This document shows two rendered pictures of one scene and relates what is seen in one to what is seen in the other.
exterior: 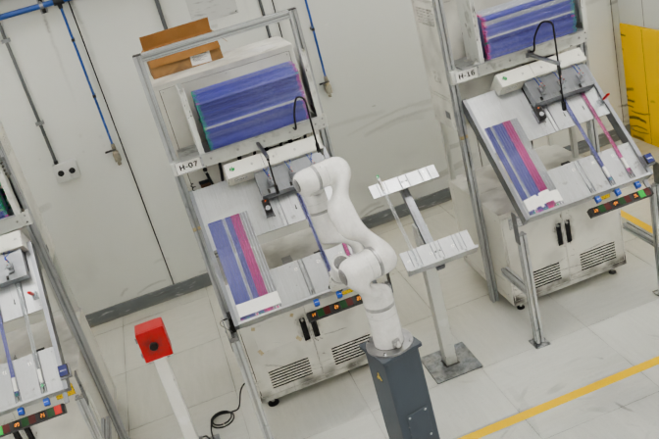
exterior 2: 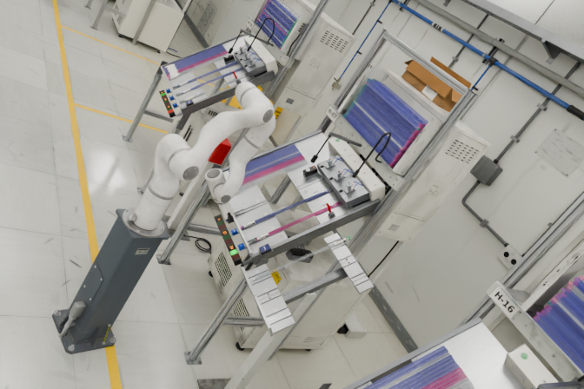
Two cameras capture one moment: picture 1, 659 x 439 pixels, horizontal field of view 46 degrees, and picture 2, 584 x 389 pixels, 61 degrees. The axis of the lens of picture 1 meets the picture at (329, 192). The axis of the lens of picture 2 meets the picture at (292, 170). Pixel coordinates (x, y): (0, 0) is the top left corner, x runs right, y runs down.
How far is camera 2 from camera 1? 2.82 m
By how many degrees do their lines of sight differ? 55
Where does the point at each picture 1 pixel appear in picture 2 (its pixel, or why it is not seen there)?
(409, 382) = (112, 248)
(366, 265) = (169, 144)
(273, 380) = (218, 258)
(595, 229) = not seen: outside the picture
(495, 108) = (481, 359)
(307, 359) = (231, 275)
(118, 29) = (499, 108)
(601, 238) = not seen: outside the picture
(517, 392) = not seen: outside the picture
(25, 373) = (192, 93)
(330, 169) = (253, 97)
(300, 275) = (252, 204)
